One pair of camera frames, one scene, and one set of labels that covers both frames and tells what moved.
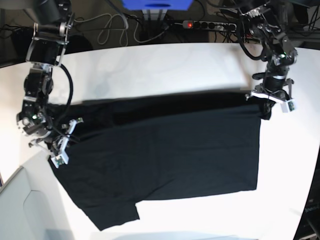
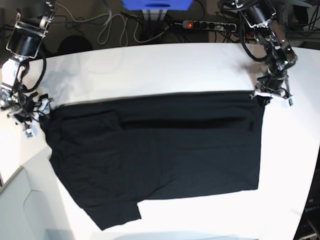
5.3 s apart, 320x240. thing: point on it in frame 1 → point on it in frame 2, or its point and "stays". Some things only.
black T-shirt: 127,149 stays
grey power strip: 214,25 stays
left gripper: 36,125 → 21,105
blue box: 158,5 stays
